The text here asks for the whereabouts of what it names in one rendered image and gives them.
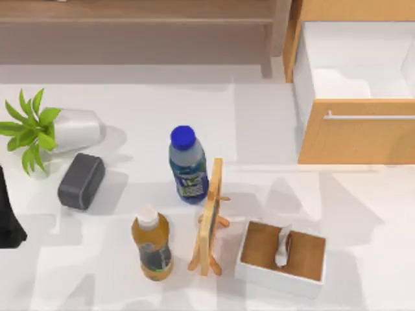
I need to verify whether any blue capped clear bottle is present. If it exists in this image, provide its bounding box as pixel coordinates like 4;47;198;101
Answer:
168;125;209;205

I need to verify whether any green plant in white pot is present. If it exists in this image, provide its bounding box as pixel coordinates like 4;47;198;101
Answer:
0;87;106;176

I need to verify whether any amber bottle with white cap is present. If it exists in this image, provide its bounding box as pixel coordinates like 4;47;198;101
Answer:
130;206;174;282

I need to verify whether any pale wooden drawer front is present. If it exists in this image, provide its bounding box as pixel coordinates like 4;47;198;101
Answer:
297;98;415;165

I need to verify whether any dark grey rounded box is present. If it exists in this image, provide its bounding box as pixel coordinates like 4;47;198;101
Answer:
57;152;106;211

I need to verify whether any wooden open shelf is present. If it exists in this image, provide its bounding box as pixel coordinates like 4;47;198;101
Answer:
0;0;292;79

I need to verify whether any white tissue box wooden top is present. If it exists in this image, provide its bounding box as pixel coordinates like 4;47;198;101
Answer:
234;220;327;299

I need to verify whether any wooden framed blackboard on stand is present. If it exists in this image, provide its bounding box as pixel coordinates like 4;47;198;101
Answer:
187;157;231;277

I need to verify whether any wooden cabinet with open drawer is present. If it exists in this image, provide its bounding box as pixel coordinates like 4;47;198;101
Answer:
281;0;415;121

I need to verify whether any long metal drawer handle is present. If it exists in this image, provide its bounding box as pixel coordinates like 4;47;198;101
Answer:
322;110;415;121

